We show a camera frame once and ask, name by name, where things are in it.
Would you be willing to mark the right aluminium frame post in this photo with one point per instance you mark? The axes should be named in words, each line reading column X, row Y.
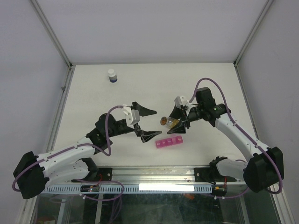
column 263, row 13

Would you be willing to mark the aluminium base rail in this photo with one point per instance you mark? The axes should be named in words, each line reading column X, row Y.
column 154, row 174

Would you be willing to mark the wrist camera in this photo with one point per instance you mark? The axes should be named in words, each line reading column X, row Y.
column 181, row 101
column 132, row 117

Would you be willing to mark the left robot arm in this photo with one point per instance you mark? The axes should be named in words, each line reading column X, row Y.
column 34, row 173

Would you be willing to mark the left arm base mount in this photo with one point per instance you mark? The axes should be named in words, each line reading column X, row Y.
column 95, row 173

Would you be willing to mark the left aluminium frame post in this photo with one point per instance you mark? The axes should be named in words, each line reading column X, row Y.
column 50, row 32

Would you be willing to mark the clear bottle yellow capsules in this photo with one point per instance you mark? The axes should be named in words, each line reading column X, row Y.
column 169, row 122

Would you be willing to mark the white slotted cable duct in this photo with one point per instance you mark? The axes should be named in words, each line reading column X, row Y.
column 142, row 188

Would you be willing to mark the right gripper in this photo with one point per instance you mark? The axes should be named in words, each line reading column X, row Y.
column 177, row 113

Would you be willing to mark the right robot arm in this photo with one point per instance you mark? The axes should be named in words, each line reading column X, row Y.
column 263, row 166

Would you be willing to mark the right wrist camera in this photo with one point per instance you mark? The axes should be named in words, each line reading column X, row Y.
column 181, row 101

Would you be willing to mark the aluminium frame post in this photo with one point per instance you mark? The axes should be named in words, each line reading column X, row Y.
column 50, row 32
column 263, row 13

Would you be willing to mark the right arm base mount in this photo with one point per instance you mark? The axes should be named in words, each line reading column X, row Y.
column 219, row 172

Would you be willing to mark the pink weekly pill organizer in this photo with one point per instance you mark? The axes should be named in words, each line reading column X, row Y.
column 170, row 141

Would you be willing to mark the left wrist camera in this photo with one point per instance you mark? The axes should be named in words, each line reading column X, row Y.
column 132, row 117

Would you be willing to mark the white capped pill bottle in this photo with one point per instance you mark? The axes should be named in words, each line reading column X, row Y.
column 112, row 75

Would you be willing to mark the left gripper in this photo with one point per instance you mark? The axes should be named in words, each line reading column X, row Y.
column 145, row 135

